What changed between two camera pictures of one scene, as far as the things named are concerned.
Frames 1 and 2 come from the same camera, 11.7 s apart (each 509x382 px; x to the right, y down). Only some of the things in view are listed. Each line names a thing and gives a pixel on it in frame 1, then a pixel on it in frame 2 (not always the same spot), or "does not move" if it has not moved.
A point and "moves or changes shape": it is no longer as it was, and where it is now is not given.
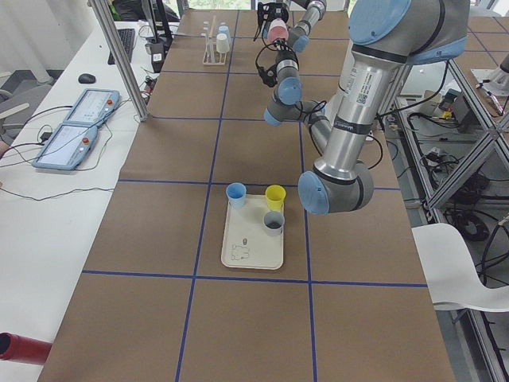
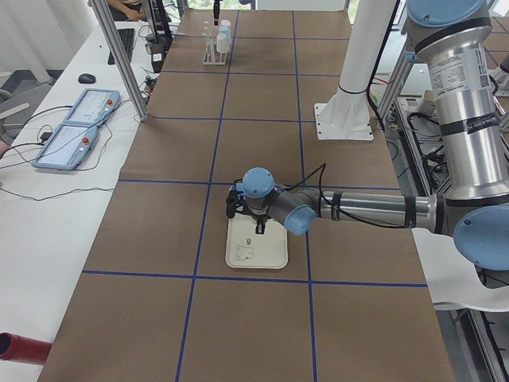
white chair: [452, 273] does not move
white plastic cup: [223, 44] does not move
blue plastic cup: [223, 29] moves or changes shape
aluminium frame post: [120, 56] does not move
